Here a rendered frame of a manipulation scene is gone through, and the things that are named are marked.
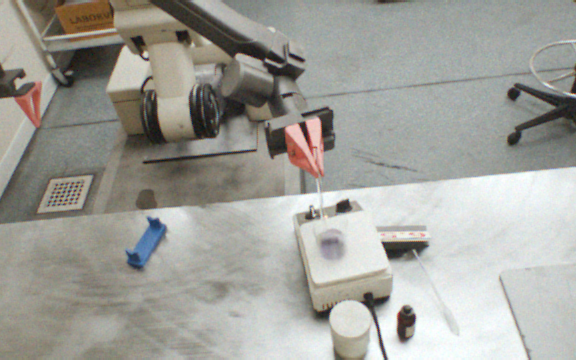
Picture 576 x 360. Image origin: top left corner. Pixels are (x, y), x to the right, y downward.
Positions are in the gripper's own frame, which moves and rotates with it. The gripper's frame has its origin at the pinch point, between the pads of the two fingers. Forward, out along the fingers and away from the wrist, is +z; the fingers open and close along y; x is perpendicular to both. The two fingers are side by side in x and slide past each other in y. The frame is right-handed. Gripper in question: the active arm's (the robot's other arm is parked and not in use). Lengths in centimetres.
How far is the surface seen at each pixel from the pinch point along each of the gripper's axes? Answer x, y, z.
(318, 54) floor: 101, 52, -183
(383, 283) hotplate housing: 20.6, 6.6, 7.4
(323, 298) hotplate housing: 21.0, -3.0, 6.6
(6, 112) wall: 82, -106, -173
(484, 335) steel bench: 25.8, 18.5, 17.9
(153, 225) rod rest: 24.8, -28.6, -21.9
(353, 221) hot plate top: 17.1, 5.8, -3.1
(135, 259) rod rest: 24.8, -32.6, -14.9
